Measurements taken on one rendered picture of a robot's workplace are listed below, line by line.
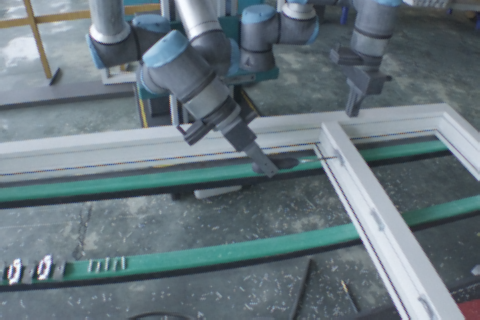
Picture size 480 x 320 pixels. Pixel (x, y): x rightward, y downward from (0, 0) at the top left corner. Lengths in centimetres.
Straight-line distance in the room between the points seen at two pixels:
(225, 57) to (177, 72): 20
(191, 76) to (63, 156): 40
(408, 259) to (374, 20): 49
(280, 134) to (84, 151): 49
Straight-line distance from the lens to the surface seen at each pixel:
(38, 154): 87
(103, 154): 83
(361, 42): 79
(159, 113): 193
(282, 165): 72
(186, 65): 61
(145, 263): 65
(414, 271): 63
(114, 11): 122
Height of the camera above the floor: 142
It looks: 39 degrees down
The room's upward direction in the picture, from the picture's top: 3 degrees clockwise
